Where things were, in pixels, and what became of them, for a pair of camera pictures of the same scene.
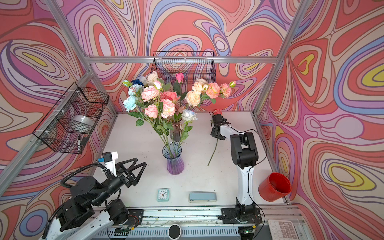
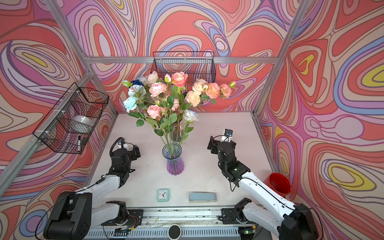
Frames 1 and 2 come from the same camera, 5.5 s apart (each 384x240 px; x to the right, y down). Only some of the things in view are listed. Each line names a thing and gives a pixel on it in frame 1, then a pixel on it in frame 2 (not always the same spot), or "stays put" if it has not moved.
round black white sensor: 174,231 stays put
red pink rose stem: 216,112 → 179,80
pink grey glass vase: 176,133 stays put
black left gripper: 127,180 → 133,156
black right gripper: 213,134 → 215,142
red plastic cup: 274,186 stays put
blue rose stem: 137,81 stays put
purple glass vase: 172,151 stays put
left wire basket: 74,114 stays put
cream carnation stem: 193,97 stays put
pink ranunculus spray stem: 166,108 → 159,89
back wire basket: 192,65 stays put
